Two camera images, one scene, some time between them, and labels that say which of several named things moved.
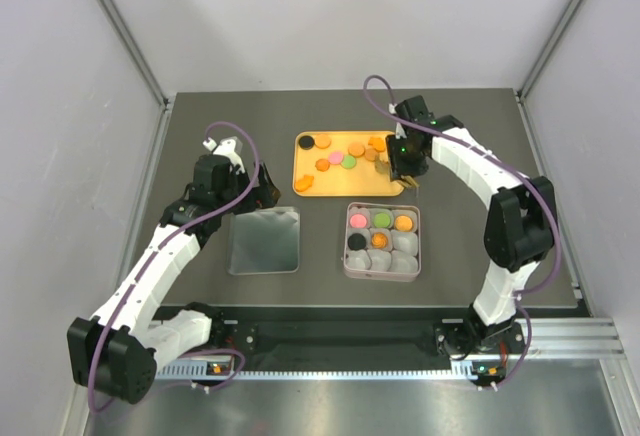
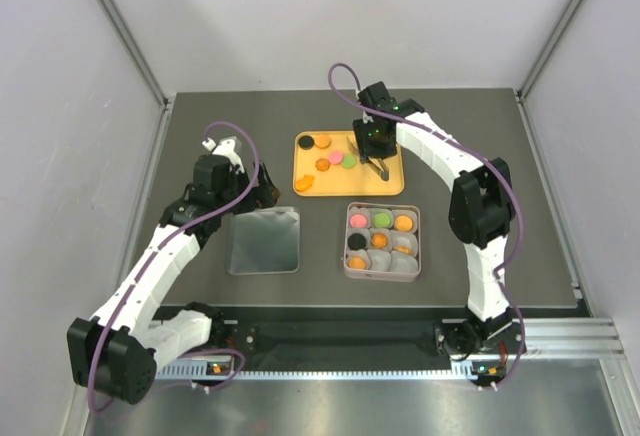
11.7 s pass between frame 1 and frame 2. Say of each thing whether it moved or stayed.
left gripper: stayed
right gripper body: moved
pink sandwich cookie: stayed
